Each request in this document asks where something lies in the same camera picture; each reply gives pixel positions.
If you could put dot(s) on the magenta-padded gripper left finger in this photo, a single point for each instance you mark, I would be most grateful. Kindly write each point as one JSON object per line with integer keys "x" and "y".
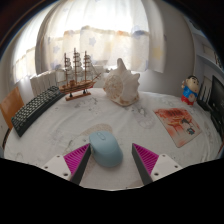
{"x": 75, "y": 157}

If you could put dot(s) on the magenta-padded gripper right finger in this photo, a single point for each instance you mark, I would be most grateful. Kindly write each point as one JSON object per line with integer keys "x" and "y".
{"x": 148, "y": 157}

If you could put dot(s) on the light blue computer mouse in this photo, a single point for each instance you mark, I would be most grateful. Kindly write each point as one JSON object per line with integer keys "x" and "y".
{"x": 105, "y": 149}

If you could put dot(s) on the red printed mouse pad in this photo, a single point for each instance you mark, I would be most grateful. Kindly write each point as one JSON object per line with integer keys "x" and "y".
{"x": 178, "y": 126}

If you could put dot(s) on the black computer keyboard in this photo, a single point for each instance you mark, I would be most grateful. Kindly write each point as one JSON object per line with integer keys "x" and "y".
{"x": 35, "y": 108}

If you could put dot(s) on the wooden sailing ship model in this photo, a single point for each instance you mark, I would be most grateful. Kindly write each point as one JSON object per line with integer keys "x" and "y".
{"x": 76, "y": 85}

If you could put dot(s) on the large white conch shell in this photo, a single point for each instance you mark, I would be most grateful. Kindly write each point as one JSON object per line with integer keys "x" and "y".
{"x": 121, "y": 85}

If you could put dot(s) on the cartoon boy figurine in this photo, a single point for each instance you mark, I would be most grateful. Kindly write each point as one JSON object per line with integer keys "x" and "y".
{"x": 190, "y": 90}

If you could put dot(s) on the black router with antennas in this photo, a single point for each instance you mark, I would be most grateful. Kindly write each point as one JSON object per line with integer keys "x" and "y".
{"x": 204, "y": 98}

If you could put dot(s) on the orange wooden chair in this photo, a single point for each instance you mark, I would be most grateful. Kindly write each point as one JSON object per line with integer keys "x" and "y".
{"x": 11, "y": 106}

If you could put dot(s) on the black computer monitor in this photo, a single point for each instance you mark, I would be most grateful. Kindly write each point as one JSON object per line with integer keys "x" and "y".
{"x": 218, "y": 98}

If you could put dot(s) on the white star-print curtain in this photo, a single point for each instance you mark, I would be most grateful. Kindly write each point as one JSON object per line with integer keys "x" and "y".
{"x": 100, "y": 36}

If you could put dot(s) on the white wall shelf unit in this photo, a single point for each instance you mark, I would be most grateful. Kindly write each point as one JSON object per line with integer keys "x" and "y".
{"x": 208, "y": 50}

